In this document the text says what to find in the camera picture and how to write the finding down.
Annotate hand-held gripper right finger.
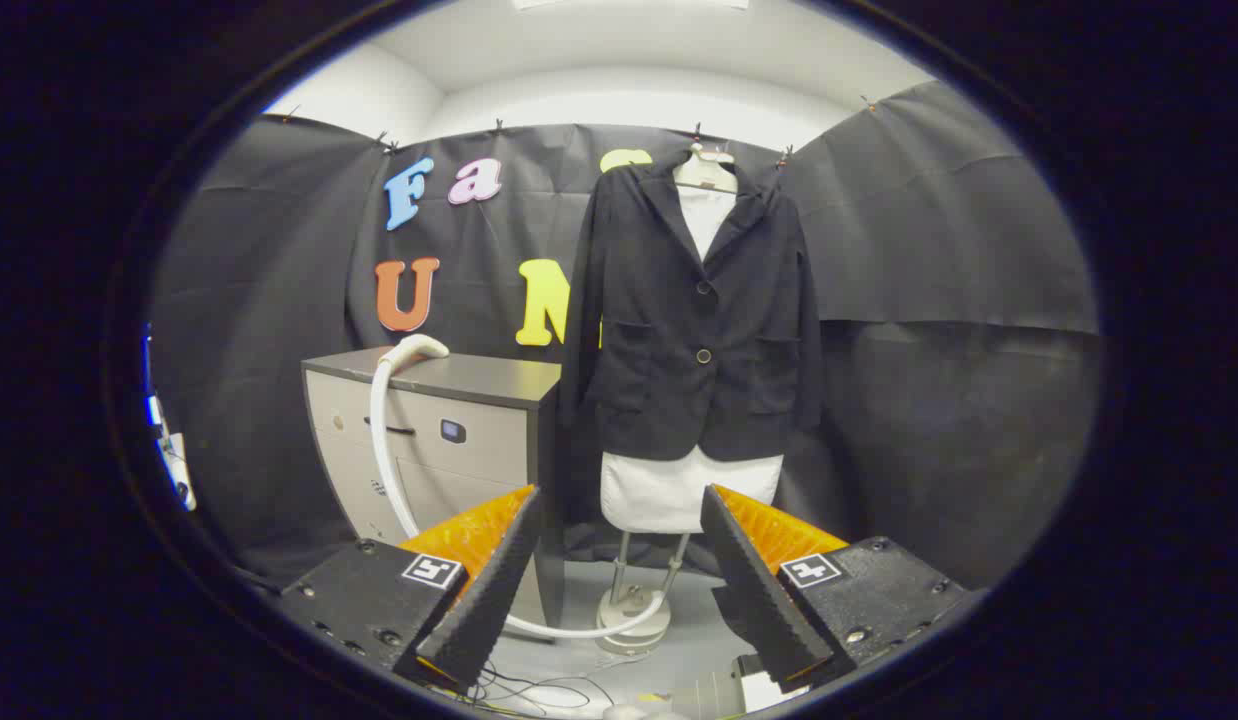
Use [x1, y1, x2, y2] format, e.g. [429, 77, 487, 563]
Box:
[701, 484, 970, 693]

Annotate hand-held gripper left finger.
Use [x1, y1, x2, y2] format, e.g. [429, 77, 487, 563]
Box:
[277, 485, 544, 693]

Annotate garment steamer stand base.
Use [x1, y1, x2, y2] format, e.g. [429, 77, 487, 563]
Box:
[594, 530, 695, 656]

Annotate black blazer jacket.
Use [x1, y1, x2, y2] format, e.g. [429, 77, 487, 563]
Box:
[559, 150, 825, 463]

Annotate white clothes hanger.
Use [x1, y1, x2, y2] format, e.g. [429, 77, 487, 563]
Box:
[672, 143, 740, 194]

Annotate grey cabinet with dark top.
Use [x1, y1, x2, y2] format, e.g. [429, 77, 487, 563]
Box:
[301, 347, 570, 631]

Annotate white and blue equipment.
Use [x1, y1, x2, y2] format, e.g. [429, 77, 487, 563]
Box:
[144, 330, 196, 511]

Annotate black backdrop cloth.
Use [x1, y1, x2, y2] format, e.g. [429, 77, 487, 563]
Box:
[149, 80, 1105, 601]

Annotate black floor cables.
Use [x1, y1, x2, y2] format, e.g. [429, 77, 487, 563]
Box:
[459, 658, 620, 717]

